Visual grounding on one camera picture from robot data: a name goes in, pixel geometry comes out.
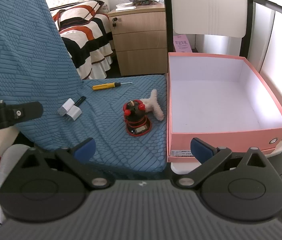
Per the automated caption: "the black marker pen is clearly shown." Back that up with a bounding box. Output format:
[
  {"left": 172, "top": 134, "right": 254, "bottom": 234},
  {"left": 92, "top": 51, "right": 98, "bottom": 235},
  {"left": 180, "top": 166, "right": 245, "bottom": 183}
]
[{"left": 74, "top": 96, "right": 86, "bottom": 107}]

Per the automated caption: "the yellow handle screwdriver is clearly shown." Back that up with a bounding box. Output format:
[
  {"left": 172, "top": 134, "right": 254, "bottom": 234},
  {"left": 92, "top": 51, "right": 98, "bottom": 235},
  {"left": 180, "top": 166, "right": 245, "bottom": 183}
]
[{"left": 92, "top": 82, "right": 132, "bottom": 91}]

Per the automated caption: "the white charger plug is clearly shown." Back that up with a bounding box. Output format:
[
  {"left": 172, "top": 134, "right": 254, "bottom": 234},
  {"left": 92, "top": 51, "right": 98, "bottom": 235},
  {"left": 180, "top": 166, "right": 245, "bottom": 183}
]
[{"left": 66, "top": 105, "right": 82, "bottom": 121}]

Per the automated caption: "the white power adapter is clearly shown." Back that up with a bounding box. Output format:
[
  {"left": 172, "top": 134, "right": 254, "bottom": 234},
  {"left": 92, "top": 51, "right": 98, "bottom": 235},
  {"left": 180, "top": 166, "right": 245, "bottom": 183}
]
[{"left": 57, "top": 98, "right": 75, "bottom": 116}]

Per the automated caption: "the pink cardboard box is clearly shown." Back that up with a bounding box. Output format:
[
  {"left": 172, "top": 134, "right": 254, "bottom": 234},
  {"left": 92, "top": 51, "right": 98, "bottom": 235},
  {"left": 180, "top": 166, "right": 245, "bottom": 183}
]
[{"left": 167, "top": 53, "right": 282, "bottom": 163}]

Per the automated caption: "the blue textured sofa chair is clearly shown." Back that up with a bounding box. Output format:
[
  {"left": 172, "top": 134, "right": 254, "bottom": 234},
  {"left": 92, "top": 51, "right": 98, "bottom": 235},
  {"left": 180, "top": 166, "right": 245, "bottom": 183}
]
[{"left": 0, "top": 0, "right": 167, "bottom": 172}]

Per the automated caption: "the red black toy robot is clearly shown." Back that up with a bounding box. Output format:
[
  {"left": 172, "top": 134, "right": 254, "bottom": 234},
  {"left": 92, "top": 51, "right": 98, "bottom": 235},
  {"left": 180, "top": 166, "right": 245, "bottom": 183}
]
[{"left": 123, "top": 100, "right": 152, "bottom": 137}]

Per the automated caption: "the white plush toy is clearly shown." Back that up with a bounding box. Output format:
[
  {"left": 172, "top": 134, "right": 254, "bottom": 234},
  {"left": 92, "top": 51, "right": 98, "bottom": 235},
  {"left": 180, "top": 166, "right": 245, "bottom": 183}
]
[{"left": 140, "top": 89, "right": 164, "bottom": 121}]

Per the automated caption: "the striped bed cover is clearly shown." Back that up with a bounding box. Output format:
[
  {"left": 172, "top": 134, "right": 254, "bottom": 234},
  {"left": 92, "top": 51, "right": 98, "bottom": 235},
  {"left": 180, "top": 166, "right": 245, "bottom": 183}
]
[{"left": 52, "top": 10, "right": 114, "bottom": 80}]

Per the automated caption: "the pink paper tag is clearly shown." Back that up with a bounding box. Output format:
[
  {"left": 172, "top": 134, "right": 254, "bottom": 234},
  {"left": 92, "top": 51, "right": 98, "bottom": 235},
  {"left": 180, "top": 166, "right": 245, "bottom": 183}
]
[{"left": 173, "top": 35, "right": 192, "bottom": 53}]

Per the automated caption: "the striped pillow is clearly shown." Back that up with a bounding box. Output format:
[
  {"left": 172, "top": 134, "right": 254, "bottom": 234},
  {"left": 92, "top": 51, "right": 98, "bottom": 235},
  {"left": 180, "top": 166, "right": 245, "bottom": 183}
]
[{"left": 52, "top": 0, "right": 104, "bottom": 30}]

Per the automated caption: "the wooden drawer cabinet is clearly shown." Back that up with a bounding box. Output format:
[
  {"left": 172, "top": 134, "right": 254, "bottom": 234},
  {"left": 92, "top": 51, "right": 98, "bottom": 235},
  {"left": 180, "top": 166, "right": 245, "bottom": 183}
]
[{"left": 108, "top": 3, "right": 168, "bottom": 76}]

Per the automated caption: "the white chair backrest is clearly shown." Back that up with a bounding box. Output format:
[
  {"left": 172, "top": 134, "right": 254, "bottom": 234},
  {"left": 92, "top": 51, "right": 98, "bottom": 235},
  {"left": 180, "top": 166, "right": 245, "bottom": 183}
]
[{"left": 171, "top": 0, "right": 248, "bottom": 38}]

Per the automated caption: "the clutter on cabinet top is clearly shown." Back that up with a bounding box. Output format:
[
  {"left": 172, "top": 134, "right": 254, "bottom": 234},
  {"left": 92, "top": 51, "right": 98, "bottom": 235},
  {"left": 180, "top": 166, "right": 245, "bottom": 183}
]
[{"left": 115, "top": 0, "right": 160, "bottom": 11}]

